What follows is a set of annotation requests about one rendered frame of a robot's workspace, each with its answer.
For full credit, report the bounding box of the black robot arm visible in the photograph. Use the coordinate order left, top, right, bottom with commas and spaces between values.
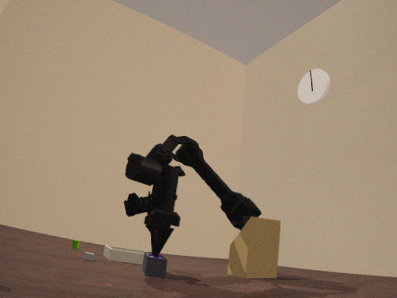
124, 135, 262, 230

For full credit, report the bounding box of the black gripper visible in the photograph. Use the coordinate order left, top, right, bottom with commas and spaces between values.
144, 188, 181, 257

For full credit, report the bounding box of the small green block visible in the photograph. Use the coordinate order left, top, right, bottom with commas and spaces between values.
72, 240, 80, 250

